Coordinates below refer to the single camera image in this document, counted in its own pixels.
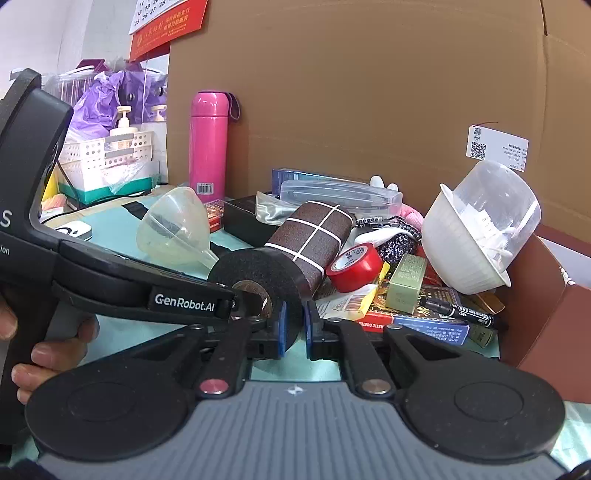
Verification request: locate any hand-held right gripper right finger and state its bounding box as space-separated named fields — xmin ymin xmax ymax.
xmin=302 ymin=300 xmax=462 ymax=398

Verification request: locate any teal covered desktop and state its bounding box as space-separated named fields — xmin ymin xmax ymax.
xmin=0 ymin=185 xmax=591 ymax=467

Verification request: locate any pink plush item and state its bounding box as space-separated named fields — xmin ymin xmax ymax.
xmin=399 ymin=203 xmax=424 ymax=232

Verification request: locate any dark green small box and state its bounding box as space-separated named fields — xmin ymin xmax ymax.
xmin=470 ymin=323 xmax=498 ymax=350

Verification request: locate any red-brown cardboard box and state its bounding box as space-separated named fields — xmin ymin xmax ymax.
xmin=499 ymin=226 xmax=591 ymax=404

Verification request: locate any white perforated basket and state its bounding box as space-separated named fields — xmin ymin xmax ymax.
xmin=58 ymin=130 xmax=155 ymax=190

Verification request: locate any small red box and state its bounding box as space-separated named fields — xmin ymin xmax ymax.
xmin=203 ymin=198 xmax=225 ymax=233

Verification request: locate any brown roll with white grid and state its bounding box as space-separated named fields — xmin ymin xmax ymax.
xmin=264 ymin=202 xmax=357 ymax=301

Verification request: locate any black tape roll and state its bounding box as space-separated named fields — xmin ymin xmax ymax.
xmin=207 ymin=247 xmax=309 ymax=358

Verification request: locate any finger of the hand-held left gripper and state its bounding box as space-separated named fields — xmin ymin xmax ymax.
xmin=226 ymin=284 xmax=278 ymax=324

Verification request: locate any purple box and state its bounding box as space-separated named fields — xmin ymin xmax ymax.
xmin=76 ymin=58 xmax=112 ymax=75

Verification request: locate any yellow white packet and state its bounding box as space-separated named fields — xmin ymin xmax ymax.
xmin=316 ymin=263 xmax=391 ymax=321

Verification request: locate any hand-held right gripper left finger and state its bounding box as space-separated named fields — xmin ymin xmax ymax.
xmin=130 ymin=300 xmax=289 ymax=400

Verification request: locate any clear plastic bag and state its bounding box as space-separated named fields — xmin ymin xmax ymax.
xmin=256 ymin=191 xmax=301 ymax=227

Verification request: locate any clear plastic pen case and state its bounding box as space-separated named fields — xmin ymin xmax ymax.
xmin=279 ymin=179 xmax=403 ymax=217

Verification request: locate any red tape roll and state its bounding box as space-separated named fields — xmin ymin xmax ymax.
xmin=325 ymin=242 xmax=384 ymax=294

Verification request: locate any red wall calendar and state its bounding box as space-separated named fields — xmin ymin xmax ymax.
xmin=128 ymin=0 xmax=208 ymax=61

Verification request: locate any white bowl with clear lid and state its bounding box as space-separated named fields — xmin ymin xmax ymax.
xmin=421 ymin=160 xmax=542 ymax=296

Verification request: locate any purple plastic bag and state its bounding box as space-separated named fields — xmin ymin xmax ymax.
xmin=69 ymin=69 xmax=168 ymax=134

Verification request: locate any clear plastic container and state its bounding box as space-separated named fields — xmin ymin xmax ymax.
xmin=44 ymin=69 xmax=100 ymax=107

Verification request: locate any white glove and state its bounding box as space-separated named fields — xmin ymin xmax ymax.
xmin=368 ymin=174 xmax=400 ymax=193

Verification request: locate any blue flat box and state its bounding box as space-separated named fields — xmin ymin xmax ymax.
xmin=271 ymin=167 xmax=370 ymax=197

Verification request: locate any blue card box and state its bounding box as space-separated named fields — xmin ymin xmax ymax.
xmin=388 ymin=318 xmax=472 ymax=344

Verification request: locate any clear plastic funnel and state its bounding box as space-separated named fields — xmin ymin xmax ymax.
xmin=135 ymin=186 xmax=220 ymax=271

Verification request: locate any teal storage box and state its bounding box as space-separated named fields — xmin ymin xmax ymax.
xmin=74 ymin=173 xmax=160 ymax=206

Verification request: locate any person's left hand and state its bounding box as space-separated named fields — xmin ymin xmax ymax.
xmin=0 ymin=293 xmax=100 ymax=403

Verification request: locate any pink thermos bottle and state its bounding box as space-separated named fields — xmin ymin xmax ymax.
xmin=188 ymin=91 xmax=242 ymax=201

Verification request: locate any white shipping label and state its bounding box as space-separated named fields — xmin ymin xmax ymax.
xmin=467 ymin=124 xmax=529 ymax=174

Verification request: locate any dark metallic scouring pad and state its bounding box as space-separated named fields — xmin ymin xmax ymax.
xmin=376 ymin=219 xmax=423 ymax=268

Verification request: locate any black marker pen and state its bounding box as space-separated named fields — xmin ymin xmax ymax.
xmin=422 ymin=298 xmax=509 ymax=330

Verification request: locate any black box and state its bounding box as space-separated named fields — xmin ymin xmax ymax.
xmin=223 ymin=195 xmax=278 ymax=247

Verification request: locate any large brown cardboard box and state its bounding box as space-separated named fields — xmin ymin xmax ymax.
xmin=167 ymin=0 xmax=591 ymax=259

